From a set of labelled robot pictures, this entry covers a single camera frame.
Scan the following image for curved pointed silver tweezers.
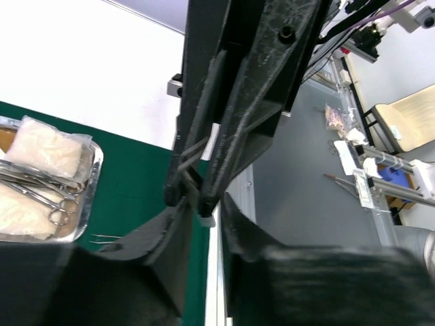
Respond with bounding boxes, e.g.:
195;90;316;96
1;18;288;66
177;137;209;209

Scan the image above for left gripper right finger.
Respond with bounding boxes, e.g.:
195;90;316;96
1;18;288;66
221;194;306;319

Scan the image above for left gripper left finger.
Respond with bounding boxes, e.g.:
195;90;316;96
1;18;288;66
99;196;194;316

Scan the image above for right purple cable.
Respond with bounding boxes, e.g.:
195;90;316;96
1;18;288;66
315;0;429;45

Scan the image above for green surgical cloth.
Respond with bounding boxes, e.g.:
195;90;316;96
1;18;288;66
1;103;209;325

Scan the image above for serrated silver tissue forceps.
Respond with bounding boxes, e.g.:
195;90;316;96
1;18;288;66
1;160;86;195

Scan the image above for silver instrument tray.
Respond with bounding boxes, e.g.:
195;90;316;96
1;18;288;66
0;115;105;242

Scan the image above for silver scissors in tray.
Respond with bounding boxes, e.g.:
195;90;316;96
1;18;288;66
1;179;78;226

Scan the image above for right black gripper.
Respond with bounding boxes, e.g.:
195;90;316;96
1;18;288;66
164;1;330;217

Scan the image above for blue glove bundle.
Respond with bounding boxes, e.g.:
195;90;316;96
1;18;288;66
378;165;413;188

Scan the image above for beige chair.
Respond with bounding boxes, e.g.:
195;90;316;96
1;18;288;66
364;85;434;153

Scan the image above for white gauze pad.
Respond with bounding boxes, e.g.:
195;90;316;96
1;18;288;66
1;185;57;240
5;115;92;183

